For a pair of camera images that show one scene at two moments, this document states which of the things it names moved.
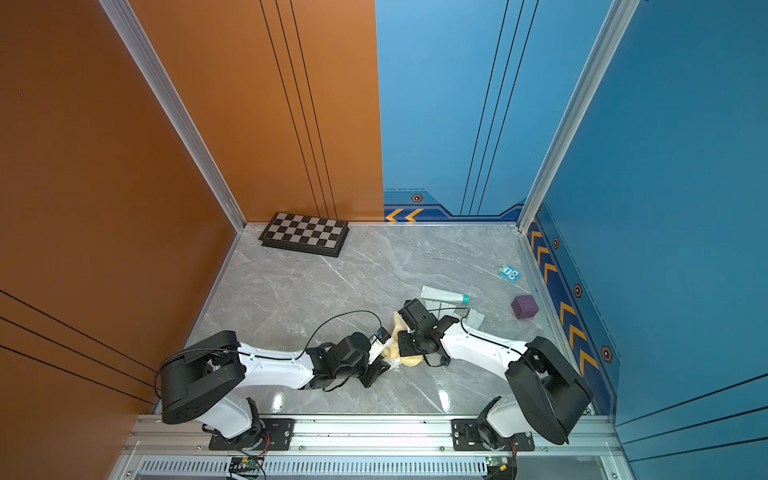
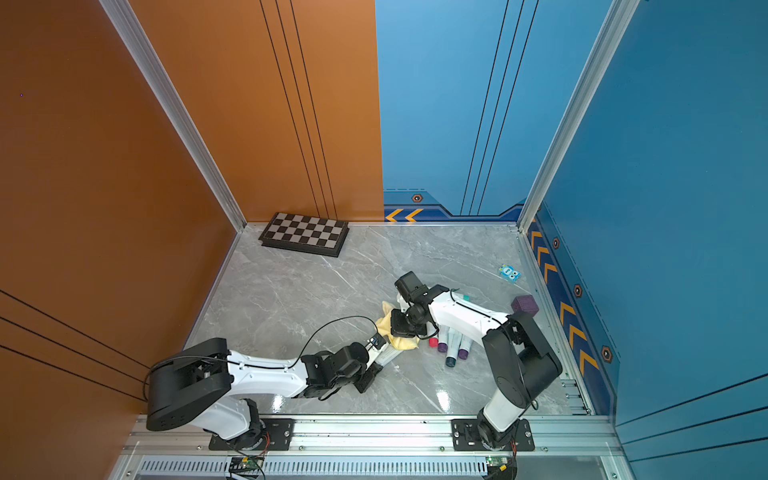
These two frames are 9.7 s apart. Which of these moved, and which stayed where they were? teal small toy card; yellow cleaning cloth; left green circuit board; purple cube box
Moved: yellow cleaning cloth
Stayed: purple cube box; left green circuit board; teal small toy card
